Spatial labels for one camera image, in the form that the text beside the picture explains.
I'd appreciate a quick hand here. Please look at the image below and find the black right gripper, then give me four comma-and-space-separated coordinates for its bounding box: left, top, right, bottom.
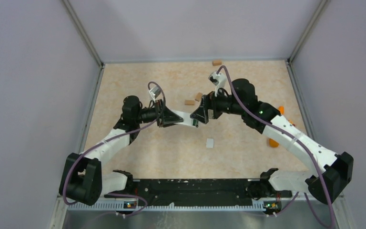
190, 84, 245, 124

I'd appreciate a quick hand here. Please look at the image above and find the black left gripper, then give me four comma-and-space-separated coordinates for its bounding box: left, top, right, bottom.
135, 99, 183, 127

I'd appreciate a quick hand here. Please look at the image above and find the green battery long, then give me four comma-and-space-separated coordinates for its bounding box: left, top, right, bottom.
192, 120, 198, 127

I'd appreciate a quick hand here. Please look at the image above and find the white remote control with buttons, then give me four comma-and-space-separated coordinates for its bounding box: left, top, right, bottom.
172, 110, 196, 128

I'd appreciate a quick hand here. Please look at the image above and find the white remote battery cover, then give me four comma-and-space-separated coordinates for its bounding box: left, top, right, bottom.
206, 138, 214, 148

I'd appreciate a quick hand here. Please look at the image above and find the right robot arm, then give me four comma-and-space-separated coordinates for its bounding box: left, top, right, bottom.
190, 79, 354, 204

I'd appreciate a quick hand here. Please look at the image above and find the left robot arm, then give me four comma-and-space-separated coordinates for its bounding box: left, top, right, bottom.
59, 95, 193, 206

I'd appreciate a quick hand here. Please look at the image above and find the tan wooden block left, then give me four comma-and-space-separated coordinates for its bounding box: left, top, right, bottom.
184, 100, 196, 106

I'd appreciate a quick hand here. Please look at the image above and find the tan wooden block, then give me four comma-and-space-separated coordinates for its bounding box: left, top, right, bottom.
194, 93, 203, 102
212, 60, 222, 66
184, 100, 196, 106

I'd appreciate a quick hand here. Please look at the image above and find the tan wooden block right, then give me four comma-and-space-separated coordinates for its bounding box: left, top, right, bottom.
194, 93, 203, 102

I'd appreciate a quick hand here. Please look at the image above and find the tan wooden block far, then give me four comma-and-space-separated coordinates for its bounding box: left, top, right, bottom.
212, 60, 222, 66

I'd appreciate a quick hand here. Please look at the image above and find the orange toy carrot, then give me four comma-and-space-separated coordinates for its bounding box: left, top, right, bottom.
268, 106, 285, 148

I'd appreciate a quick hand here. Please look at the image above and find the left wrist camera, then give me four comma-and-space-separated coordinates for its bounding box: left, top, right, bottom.
148, 86, 162, 102

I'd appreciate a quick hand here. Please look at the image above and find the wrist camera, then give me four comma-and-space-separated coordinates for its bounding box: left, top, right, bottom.
208, 71, 227, 97
148, 86, 162, 102

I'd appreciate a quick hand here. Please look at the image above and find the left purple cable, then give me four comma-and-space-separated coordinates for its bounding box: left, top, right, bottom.
62, 81, 168, 219

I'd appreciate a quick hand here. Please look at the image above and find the purple cable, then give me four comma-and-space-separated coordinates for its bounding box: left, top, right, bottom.
62, 81, 168, 219
216, 65, 337, 229

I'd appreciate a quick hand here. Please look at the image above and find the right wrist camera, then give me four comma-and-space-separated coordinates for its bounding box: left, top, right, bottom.
208, 71, 227, 97

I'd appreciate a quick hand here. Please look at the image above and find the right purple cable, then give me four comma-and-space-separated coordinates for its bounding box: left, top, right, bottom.
216, 65, 337, 229

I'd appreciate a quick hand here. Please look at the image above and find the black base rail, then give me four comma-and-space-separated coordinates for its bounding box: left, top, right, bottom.
114, 178, 293, 207

